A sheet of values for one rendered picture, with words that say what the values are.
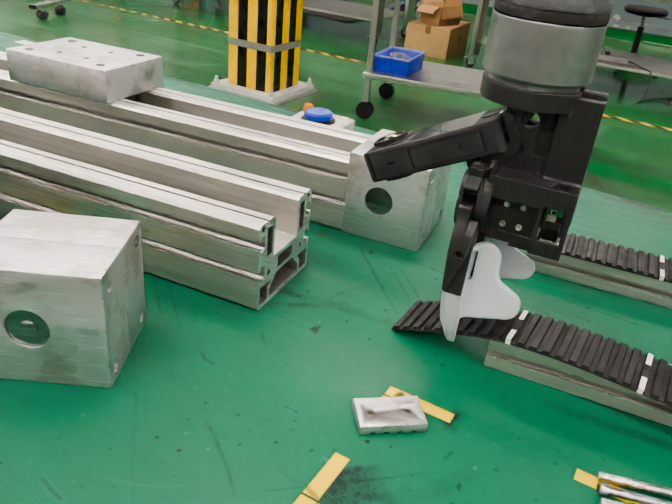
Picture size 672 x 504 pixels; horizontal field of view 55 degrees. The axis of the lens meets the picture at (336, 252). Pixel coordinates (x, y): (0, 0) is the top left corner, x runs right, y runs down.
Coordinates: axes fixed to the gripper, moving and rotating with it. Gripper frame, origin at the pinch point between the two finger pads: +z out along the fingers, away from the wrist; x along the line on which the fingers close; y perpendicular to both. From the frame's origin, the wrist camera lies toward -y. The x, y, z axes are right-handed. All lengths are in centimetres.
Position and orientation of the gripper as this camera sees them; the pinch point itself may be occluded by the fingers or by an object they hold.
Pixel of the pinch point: (453, 307)
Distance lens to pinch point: 57.1
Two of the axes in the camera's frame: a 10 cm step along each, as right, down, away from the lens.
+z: -0.9, 8.7, 4.8
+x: 4.1, -4.1, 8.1
